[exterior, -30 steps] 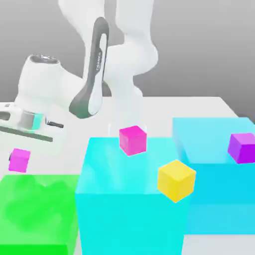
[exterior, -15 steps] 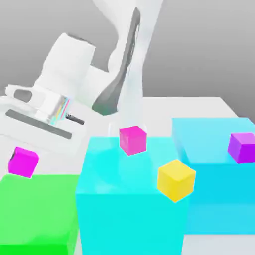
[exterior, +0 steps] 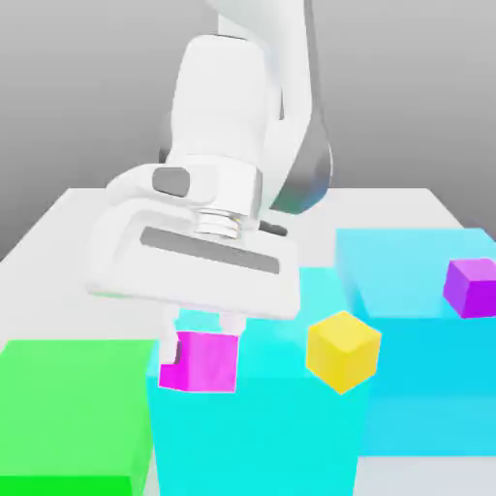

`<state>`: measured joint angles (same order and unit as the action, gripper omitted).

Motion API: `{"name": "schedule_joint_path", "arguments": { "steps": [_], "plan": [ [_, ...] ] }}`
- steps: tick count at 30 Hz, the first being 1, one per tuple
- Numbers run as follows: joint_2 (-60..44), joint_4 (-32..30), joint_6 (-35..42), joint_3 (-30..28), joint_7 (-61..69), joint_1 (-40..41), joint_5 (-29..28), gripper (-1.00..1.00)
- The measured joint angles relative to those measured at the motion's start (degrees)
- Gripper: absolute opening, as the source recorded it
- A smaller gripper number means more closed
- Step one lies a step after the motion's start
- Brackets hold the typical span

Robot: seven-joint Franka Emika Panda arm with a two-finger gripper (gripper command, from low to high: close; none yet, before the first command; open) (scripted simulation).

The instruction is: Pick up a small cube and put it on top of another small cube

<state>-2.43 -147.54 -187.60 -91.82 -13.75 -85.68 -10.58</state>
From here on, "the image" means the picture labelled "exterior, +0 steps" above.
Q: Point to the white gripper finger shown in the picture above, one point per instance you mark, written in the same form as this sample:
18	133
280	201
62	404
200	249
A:
169	341
232	324

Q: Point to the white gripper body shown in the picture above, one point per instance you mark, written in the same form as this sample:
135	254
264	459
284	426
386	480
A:
193	283

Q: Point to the small magenta cube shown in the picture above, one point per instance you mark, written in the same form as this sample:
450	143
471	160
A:
207	362

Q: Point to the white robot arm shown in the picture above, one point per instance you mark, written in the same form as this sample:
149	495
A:
224	116

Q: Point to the small yellow cube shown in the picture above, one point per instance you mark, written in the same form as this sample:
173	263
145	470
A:
341	352

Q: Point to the small purple cube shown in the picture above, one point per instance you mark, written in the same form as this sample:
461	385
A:
474	288

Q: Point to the large cyan box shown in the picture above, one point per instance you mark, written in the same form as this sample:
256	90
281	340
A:
263	434

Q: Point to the large green box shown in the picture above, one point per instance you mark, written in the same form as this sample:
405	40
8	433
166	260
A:
69	410

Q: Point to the large light blue box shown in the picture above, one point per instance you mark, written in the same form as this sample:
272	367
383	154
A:
426	368

